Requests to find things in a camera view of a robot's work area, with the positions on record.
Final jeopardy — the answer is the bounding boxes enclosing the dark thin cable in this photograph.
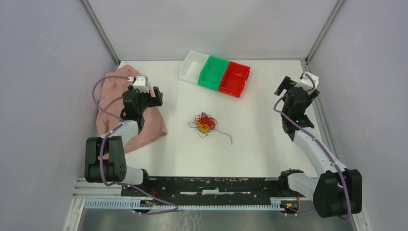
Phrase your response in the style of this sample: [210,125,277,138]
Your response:
[188,112,233,145]

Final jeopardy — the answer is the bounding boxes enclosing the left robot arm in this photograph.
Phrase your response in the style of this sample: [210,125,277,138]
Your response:
[84,86,163,196]

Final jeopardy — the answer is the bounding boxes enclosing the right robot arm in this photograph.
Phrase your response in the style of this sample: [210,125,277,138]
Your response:
[273,72,363,219]

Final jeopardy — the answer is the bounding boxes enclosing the pink cloth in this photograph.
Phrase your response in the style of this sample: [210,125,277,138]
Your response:
[96,64,168,154]

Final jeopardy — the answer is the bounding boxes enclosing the clear plastic bin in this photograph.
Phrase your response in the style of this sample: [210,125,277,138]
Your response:
[178,50,209,85]

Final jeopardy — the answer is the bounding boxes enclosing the red plastic bin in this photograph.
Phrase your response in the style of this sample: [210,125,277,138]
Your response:
[218,61,251,98]

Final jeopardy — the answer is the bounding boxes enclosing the green plastic bin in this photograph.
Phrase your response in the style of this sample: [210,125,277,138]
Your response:
[198,56,230,91]

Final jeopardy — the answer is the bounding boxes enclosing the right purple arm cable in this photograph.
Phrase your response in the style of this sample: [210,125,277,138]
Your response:
[273,72,353,220]

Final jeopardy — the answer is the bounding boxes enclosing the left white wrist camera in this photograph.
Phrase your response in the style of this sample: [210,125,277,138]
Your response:
[132,76,150,93]

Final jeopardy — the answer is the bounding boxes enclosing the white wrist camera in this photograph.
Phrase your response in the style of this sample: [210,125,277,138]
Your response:
[132,76,150,93]
[295,72,319,94]

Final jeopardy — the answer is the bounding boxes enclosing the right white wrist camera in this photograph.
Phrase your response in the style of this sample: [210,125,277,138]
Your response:
[295,72,319,94]

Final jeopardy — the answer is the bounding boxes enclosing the yellow thin cable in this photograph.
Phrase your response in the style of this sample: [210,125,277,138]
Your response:
[197,118,213,134]

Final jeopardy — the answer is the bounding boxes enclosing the white slotted cable duct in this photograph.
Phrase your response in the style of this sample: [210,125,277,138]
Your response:
[83,199,284,212]

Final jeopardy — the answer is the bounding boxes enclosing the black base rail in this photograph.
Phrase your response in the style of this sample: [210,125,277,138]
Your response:
[141,176,308,206]

